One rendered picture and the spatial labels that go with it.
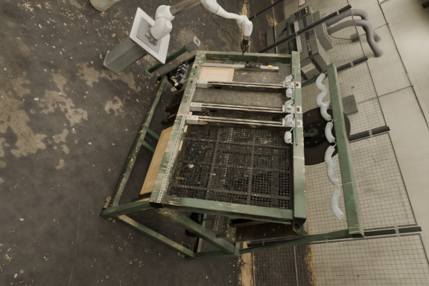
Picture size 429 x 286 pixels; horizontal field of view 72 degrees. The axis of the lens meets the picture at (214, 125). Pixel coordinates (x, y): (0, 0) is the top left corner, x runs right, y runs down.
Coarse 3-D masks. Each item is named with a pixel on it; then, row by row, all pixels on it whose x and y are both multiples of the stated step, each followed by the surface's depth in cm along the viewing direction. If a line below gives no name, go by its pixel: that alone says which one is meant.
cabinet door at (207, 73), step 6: (204, 72) 370; (210, 72) 370; (216, 72) 369; (222, 72) 368; (228, 72) 368; (204, 78) 363; (210, 78) 363; (216, 78) 362; (222, 78) 361; (228, 78) 360
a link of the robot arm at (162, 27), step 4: (156, 20) 328; (160, 20) 324; (164, 20) 322; (168, 20) 324; (156, 24) 325; (160, 24) 321; (164, 24) 321; (168, 24) 323; (152, 28) 328; (156, 28) 324; (160, 28) 322; (164, 28) 322; (168, 28) 323; (152, 32) 328; (156, 32) 326; (160, 32) 325; (164, 32) 325; (168, 32) 327; (156, 36) 330; (160, 36) 330
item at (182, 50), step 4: (176, 52) 394; (180, 52) 393; (168, 56) 407; (172, 56) 400; (176, 56) 399; (168, 60) 406; (156, 64) 417; (160, 64) 414; (164, 64) 413; (152, 68) 422; (156, 68) 420; (152, 72) 427
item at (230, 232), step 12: (288, 168) 296; (264, 180) 311; (288, 180) 303; (264, 192) 313; (288, 192) 284; (288, 204) 286; (228, 216) 305; (228, 228) 297; (240, 228) 305; (252, 228) 295; (264, 228) 287; (276, 228) 278; (288, 228) 271; (300, 228) 253; (228, 240) 298; (240, 240) 296; (252, 240) 287
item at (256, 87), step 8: (200, 80) 352; (208, 80) 351; (216, 88) 351; (224, 88) 349; (232, 88) 347; (240, 88) 345; (248, 88) 343; (256, 88) 342; (264, 88) 340; (272, 88) 338; (280, 88) 336; (288, 88) 334
